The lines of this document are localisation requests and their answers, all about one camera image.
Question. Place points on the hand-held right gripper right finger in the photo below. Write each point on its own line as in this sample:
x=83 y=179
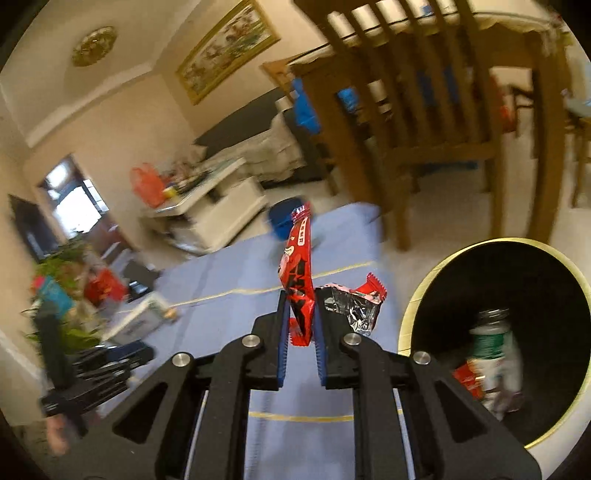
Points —
x=322 y=350

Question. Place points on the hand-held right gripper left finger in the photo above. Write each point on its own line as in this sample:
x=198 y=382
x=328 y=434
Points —
x=282 y=350

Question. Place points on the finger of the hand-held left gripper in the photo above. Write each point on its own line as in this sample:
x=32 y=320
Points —
x=104 y=385
x=115 y=356

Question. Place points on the white green toothpaste box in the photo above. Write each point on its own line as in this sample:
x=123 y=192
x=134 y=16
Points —
x=138 y=319

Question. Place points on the red printed snack wrapper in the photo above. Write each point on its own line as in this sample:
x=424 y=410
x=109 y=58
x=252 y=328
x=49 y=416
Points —
x=298 y=277

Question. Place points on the red cardboard box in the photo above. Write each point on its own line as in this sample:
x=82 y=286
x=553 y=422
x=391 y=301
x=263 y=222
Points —
x=468 y=379

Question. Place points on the green label plastic bottle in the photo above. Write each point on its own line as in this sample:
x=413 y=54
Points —
x=494 y=355

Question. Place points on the black trash bin yellow rim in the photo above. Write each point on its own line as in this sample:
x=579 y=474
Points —
x=531 y=286

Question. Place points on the person's left hand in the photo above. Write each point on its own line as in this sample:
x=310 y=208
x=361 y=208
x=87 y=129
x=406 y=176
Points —
x=57 y=436

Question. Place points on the long-leaf green potted plant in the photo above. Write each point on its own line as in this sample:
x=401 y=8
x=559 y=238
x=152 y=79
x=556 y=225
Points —
x=78 y=337

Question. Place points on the red silver-lined torn wrapper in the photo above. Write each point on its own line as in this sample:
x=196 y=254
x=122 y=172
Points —
x=353 y=309

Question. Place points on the blue gift box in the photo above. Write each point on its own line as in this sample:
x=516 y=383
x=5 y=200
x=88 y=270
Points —
x=53 y=295

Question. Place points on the red gift box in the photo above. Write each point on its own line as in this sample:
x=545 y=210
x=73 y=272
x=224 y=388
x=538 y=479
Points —
x=104 y=286

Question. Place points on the black folding phone stand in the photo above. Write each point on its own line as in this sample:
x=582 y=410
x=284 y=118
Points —
x=138 y=281

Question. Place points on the green pothos plant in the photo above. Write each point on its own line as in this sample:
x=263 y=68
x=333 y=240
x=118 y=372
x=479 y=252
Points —
x=62 y=261

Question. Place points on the blue glass jar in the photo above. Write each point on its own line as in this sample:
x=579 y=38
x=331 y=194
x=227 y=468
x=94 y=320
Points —
x=281 y=220

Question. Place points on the black television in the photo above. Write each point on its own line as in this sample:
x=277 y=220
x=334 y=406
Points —
x=32 y=230

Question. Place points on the white coffee table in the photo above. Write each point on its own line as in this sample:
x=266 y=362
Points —
x=217 y=219

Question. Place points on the orange plastic bag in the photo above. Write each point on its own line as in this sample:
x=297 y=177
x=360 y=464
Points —
x=147 y=184

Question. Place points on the yellow cup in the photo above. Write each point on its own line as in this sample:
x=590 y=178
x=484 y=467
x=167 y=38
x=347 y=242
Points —
x=170 y=190

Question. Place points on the cream lace sofa cover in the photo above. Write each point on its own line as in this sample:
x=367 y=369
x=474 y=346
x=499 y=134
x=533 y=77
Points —
x=263 y=157

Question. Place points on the dark grey sofa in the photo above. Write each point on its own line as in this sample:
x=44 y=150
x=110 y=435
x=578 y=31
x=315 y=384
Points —
x=240 y=117

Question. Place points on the blue shopping bag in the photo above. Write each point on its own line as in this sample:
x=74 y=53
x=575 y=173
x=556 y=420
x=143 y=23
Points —
x=304 y=110

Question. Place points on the large wooden slat-back chair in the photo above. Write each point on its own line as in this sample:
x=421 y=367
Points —
x=415 y=115

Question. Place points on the framed landscape painting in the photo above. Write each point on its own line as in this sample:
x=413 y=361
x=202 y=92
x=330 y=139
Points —
x=226 y=50

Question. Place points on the gold ceiling medallion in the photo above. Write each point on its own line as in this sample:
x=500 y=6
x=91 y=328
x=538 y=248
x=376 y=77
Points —
x=93 y=46

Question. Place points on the balcony door frame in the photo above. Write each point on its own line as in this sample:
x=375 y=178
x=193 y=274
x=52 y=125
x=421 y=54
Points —
x=78 y=203

